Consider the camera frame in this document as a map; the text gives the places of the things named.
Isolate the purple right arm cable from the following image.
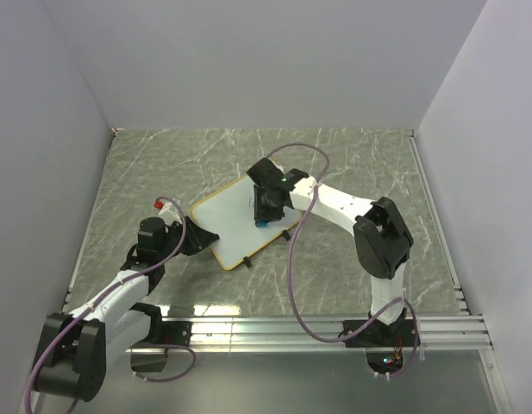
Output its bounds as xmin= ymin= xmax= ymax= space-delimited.
xmin=265 ymin=142 xmax=421 ymax=380

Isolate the aluminium front rail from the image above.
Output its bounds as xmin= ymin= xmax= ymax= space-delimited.
xmin=106 ymin=315 xmax=492 ymax=354

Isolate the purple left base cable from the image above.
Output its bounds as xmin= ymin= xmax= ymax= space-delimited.
xmin=131 ymin=342 xmax=200 ymax=383

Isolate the aluminium rail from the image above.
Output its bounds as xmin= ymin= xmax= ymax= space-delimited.
xmin=106 ymin=315 xmax=492 ymax=354
xmin=405 ymin=129 xmax=472 ymax=315

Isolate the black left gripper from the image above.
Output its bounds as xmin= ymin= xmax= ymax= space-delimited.
xmin=158 ymin=215 xmax=218 ymax=261

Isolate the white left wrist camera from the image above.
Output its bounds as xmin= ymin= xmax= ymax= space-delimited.
xmin=153 ymin=199 xmax=181 ymax=225

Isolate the aluminium right side rail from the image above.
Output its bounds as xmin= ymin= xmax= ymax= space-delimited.
xmin=405 ymin=129 xmax=472 ymax=315

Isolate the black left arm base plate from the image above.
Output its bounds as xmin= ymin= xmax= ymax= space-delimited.
xmin=158 ymin=320 xmax=192 ymax=347

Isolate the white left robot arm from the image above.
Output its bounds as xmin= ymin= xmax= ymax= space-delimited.
xmin=27 ymin=216 xmax=220 ymax=402

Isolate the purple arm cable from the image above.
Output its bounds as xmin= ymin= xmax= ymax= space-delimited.
xmin=23 ymin=197 xmax=189 ymax=414
xmin=265 ymin=142 xmax=421 ymax=380

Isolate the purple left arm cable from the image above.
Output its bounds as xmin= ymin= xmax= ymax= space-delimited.
xmin=23 ymin=197 xmax=189 ymax=414

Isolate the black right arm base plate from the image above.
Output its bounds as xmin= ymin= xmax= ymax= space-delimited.
xmin=346 ymin=319 xmax=421 ymax=348

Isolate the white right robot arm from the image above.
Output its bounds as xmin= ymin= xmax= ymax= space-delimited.
xmin=247 ymin=158 xmax=416 ymax=345

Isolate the yellow framed whiteboard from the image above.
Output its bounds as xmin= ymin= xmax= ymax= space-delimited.
xmin=190 ymin=175 xmax=297 ymax=271

